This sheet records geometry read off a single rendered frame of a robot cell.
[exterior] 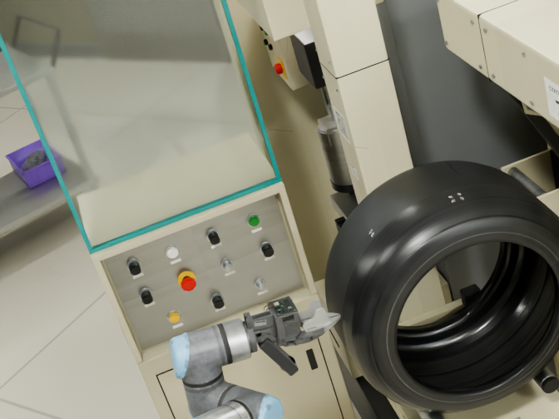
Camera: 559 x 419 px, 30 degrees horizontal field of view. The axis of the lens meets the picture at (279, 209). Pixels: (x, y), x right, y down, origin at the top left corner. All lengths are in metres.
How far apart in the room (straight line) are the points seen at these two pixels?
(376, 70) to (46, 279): 3.35
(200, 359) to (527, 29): 0.94
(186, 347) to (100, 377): 2.39
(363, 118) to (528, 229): 0.47
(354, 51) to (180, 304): 0.98
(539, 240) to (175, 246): 1.05
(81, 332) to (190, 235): 2.14
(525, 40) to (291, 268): 1.23
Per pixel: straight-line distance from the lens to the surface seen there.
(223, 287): 2.97
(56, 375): 4.74
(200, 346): 2.23
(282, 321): 2.24
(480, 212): 2.21
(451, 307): 2.74
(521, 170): 2.81
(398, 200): 2.27
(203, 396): 2.28
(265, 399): 2.21
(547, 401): 2.64
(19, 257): 5.79
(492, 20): 2.14
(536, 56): 1.97
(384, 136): 2.46
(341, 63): 2.36
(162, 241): 2.86
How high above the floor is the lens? 2.59
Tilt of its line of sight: 29 degrees down
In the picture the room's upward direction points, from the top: 17 degrees counter-clockwise
